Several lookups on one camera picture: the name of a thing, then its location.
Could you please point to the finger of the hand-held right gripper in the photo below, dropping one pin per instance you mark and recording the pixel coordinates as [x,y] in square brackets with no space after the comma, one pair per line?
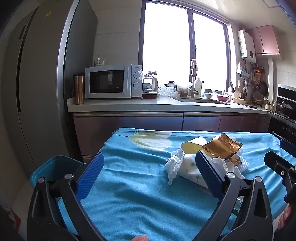
[288,147]
[277,165]

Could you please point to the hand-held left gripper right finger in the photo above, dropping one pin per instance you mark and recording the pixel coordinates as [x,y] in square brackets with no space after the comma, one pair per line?
[207,176]

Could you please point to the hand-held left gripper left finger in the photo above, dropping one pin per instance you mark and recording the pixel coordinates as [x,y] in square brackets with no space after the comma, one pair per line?
[92,176]

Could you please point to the white paper towel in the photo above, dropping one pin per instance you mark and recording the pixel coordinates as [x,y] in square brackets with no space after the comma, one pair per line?
[185,166]

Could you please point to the white dotted paper cup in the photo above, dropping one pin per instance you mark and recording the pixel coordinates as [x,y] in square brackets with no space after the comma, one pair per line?
[192,147]

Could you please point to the gold foil snack wrapper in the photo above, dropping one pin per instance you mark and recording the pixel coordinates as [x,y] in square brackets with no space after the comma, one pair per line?
[222,146]

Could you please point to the white foam fruit net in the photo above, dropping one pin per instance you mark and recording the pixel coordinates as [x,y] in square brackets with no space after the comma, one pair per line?
[242,165]

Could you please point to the blue plastic bin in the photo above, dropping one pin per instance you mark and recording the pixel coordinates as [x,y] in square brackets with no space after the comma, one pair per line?
[53,166]

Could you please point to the person's right hand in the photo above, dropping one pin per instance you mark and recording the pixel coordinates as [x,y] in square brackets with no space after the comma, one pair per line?
[286,216]

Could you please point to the person's left hand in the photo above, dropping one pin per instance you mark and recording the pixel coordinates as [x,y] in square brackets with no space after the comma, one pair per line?
[141,238]

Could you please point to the black built-in oven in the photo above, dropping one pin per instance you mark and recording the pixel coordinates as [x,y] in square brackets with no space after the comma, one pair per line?
[282,129]

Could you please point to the wok with glass lid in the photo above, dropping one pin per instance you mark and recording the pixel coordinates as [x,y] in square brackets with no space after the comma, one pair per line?
[284,107]

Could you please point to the blue flower-print tablecloth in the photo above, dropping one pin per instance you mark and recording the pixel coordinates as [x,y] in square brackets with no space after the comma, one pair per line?
[138,185]

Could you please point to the hanging frying pan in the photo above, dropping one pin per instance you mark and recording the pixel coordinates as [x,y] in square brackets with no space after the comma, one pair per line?
[263,87]

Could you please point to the cream utensil holder with spatulas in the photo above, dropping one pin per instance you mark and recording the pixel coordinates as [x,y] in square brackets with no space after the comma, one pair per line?
[239,98]

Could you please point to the brown base cabinets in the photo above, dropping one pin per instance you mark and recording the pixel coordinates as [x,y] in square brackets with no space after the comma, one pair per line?
[138,122]

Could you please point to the steel kitchen sink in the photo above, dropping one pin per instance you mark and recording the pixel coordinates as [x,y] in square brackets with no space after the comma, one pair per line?
[201,100]

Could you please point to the red bowl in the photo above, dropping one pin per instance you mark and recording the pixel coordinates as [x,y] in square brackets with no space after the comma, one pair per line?
[223,98]

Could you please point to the small white bowl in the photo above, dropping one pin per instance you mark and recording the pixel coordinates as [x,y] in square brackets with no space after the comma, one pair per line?
[208,95]

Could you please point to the white kitchen countertop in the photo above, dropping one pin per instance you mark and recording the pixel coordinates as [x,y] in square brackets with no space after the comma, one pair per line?
[138,104]

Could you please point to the copper thermos mug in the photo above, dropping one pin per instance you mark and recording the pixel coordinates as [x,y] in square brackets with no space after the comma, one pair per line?
[79,89]

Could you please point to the white soap bottle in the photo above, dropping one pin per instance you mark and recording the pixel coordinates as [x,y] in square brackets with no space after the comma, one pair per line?
[198,88]

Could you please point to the clear plastic bag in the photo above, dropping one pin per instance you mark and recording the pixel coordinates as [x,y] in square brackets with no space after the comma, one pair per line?
[167,90]

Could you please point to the white microwave oven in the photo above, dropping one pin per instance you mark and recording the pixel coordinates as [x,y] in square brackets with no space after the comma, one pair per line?
[108,81]

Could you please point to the grey refrigerator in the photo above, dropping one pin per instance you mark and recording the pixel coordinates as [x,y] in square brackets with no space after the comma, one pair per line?
[41,92]

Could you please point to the small teapot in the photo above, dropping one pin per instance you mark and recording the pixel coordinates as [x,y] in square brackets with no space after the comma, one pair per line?
[171,83]

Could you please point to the dark red food container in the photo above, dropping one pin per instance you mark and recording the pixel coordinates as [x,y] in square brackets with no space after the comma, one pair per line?
[149,95]

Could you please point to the metal kitchen faucet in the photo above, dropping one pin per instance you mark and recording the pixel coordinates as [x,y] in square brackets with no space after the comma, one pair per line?
[193,74]

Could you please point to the glass kettle with lid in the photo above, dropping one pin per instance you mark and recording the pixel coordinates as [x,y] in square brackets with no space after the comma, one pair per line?
[149,82]

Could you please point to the dark-framed kitchen window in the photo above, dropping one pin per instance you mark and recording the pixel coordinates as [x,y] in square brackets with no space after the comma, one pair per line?
[166,46]

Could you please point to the wall rack with utensils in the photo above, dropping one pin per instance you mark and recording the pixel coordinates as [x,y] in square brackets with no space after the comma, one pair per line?
[252,71]

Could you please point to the white wall water heater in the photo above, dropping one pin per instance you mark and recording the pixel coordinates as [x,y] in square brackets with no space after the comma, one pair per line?
[247,46]

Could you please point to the pink wall cabinet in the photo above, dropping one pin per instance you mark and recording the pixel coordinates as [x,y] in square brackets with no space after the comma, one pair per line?
[263,39]

